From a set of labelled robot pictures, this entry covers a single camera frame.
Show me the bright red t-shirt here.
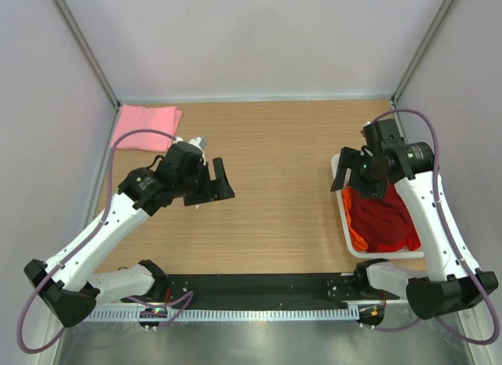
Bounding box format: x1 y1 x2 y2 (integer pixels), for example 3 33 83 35
375 235 421 253

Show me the dark red t-shirt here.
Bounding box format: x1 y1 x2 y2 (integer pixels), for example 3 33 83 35
351 184 419 253

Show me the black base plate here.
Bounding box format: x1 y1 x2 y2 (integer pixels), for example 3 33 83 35
138 272 399 310

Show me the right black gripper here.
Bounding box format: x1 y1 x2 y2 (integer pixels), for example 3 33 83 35
331 147 388 201

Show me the folded pink t-shirt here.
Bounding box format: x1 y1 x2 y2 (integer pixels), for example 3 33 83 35
111 105 182 153

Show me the orange t-shirt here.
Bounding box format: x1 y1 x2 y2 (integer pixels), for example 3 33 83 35
341 187 369 252

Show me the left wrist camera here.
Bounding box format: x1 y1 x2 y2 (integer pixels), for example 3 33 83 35
173 137 207 152

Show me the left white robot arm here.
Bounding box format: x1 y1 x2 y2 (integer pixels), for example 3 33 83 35
24 138 235 328

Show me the white plastic basket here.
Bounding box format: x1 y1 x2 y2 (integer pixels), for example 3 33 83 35
329 151 425 260

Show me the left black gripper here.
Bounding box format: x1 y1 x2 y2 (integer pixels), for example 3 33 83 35
175 158 235 206

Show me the white slotted cable duct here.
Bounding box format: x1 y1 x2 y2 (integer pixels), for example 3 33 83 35
85 305 359 323

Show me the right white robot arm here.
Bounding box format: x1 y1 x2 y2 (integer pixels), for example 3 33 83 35
331 119 499 320

